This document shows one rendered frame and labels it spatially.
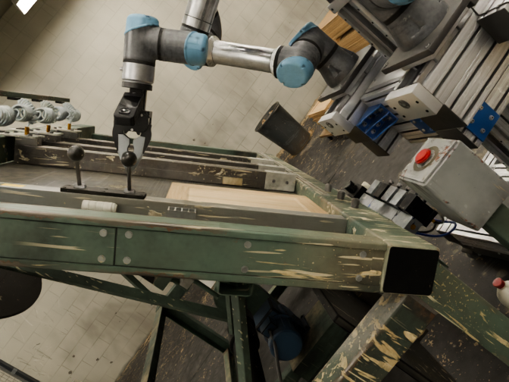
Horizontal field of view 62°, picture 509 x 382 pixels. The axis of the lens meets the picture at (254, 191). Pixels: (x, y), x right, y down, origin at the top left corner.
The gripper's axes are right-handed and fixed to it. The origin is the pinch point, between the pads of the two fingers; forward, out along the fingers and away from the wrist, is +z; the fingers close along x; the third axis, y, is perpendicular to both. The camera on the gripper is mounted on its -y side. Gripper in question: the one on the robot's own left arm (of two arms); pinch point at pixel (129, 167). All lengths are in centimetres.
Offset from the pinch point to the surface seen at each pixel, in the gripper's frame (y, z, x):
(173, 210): -3.6, 8.9, -11.5
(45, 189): 0.9, 7.9, 19.4
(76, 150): -3.8, -3.0, 11.4
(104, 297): 512, 272, 95
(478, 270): 60, 38, -144
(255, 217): 0.3, 9.5, -32.4
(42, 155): 62, 8, 41
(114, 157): 62, 6, 15
